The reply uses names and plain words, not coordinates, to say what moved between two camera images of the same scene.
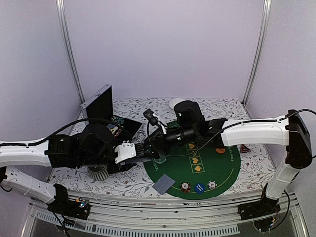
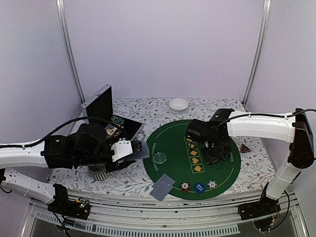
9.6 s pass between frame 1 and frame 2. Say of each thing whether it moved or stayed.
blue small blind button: stayed
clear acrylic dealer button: stayed
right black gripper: moved
